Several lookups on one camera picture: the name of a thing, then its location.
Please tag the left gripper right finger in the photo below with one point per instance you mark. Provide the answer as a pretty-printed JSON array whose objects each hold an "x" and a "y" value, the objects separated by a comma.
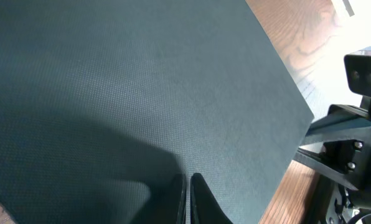
[{"x": 204, "y": 209}]

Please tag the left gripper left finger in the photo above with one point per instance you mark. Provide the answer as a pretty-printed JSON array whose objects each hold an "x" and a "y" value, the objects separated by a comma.
[{"x": 169, "y": 207}]

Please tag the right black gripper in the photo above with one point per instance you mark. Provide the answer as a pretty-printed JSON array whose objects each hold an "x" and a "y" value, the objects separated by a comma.
[{"x": 338, "y": 148}]

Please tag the dark green box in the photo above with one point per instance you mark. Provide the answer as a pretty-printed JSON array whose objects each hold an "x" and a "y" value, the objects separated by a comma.
[{"x": 103, "y": 102}]

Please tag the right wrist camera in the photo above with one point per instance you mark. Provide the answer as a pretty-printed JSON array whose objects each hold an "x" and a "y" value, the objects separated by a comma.
[{"x": 358, "y": 71}]

